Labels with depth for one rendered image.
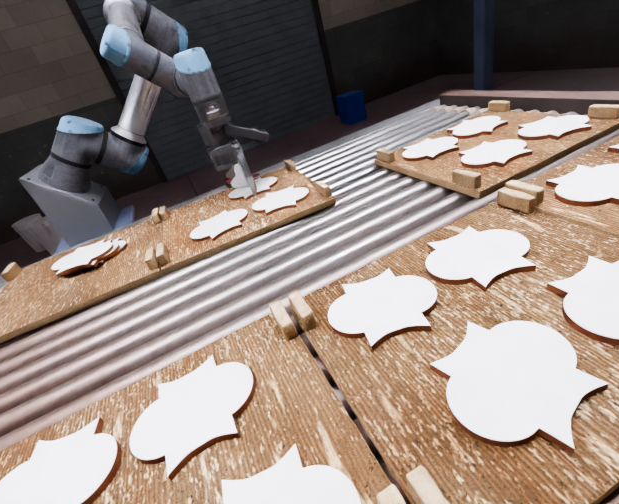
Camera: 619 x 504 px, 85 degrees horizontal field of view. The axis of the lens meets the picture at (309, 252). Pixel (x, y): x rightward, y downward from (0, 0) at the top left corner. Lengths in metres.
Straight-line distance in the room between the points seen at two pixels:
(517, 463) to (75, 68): 5.61
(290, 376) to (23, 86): 5.52
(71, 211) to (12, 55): 4.48
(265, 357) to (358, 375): 0.12
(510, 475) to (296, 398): 0.20
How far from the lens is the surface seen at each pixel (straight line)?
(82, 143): 1.36
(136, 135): 1.38
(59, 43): 5.68
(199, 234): 0.82
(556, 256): 0.54
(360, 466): 0.35
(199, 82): 0.90
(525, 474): 0.35
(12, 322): 0.92
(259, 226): 0.76
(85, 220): 1.39
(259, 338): 0.48
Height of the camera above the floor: 1.25
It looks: 31 degrees down
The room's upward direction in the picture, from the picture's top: 18 degrees counter-clockwise
